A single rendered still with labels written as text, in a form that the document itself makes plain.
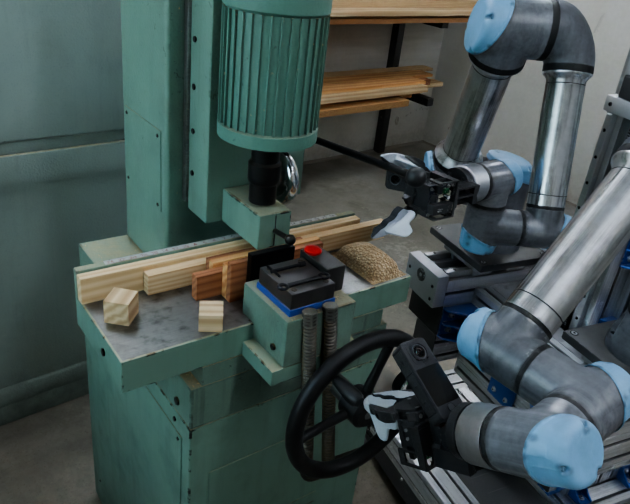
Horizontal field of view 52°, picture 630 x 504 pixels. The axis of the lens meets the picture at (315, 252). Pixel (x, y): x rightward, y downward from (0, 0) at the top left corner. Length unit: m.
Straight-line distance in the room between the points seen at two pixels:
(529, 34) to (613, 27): 3.06
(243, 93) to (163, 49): 0.23
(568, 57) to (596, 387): 0.74
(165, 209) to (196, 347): 0.37
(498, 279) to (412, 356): 0.89
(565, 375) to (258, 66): 0.63
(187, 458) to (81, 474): 0.91
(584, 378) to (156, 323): 0.65
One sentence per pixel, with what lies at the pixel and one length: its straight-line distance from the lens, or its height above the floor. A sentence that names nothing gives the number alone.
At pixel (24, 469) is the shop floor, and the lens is 2.16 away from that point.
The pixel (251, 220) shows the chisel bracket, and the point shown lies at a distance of 1.18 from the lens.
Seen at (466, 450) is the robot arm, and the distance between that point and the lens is 0.81.
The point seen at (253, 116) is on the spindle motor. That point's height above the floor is 1.22.
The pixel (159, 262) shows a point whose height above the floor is 0.95.
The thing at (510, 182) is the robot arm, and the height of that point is 1.10.
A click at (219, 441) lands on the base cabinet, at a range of 1.24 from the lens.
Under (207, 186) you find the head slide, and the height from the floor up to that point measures 1.04.
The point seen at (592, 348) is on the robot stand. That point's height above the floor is 0.82.
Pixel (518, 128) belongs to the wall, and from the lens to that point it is 4.72.
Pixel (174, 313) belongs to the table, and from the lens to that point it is 1.12.
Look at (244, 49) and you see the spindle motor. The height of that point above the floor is 1.32.
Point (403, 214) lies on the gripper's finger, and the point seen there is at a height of 1.05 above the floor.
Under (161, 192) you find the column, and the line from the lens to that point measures 1.34.
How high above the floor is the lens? 1.53
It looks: 28 degrees down
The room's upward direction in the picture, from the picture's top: 7 degrees clockwise
